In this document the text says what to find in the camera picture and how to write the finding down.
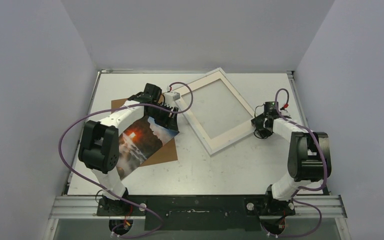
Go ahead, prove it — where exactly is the purple cable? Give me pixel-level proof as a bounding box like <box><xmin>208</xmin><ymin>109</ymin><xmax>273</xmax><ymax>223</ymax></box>
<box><xmin>274</xmin><ymin>88</ymin><xmax>329</xmax><ymax>239</ymax></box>
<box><xmin>58</xmin><ymin>82</ymin><xmax>194</xmax><ymax>239</ymax></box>

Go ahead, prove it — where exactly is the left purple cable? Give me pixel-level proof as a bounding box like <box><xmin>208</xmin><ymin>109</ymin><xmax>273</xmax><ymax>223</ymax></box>
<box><xmin>58</xmin><ymin>82</ymin><xmax>194</xmax><ymax>239</ymax></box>

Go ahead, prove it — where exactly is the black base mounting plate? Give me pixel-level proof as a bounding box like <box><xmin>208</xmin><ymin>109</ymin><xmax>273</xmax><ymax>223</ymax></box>
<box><xmin>96</xmin><ymin>194</ymin><xmax>296</xmax><ymax>231</ymax></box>

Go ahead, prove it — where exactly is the landscape photo print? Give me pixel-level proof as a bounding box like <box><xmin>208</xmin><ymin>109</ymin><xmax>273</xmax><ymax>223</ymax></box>
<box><xmin>115</xmin><ymin>115</ymin><xmax>180</xmax><ymax>181</ymax></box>

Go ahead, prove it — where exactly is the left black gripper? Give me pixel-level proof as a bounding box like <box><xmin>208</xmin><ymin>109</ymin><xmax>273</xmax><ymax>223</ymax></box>
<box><xmin>147</xmin><ymin>102</ymin><xmax>178</xmax><ymax>132</ymax></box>

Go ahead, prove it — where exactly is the aluminium rail front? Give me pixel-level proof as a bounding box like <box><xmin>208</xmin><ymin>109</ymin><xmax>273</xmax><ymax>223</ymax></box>
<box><xmin>49</xmin><ymin>195</ymin><xmax>348</xmax><ymax>220</ymax></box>

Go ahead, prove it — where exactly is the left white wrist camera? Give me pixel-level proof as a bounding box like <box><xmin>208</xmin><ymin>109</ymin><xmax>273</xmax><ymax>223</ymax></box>
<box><xmin>163</xmin><ymin>91</ymin><xmax>181</xmax><ymax>104</ymax></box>

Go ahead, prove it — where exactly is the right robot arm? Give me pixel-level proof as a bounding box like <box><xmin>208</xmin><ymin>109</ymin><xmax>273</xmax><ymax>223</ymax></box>
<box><xmin>251</xmin><ymin>101</ymin><xmax>332</xmax><ymax>216</ymax></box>

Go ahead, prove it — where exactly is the brown cardboard backing board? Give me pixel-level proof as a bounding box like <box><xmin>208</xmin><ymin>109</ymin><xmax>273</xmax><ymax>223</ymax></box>
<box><xmin>110</xmin><ymin>97</ymin><xmax>179</xmax><ymax>168</ymax></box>

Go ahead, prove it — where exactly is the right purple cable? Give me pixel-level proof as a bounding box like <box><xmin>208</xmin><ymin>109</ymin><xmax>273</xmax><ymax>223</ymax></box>
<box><xmin>274</xmin><ymin>88</ymin><xmax>329</xmax><ymax>239</ymax></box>

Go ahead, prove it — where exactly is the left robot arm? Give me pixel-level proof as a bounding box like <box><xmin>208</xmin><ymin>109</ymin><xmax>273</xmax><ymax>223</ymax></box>
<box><xmin>78</xmin><ymin>83</ymin><xmax>180</xmax><ymax>216</ymax></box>

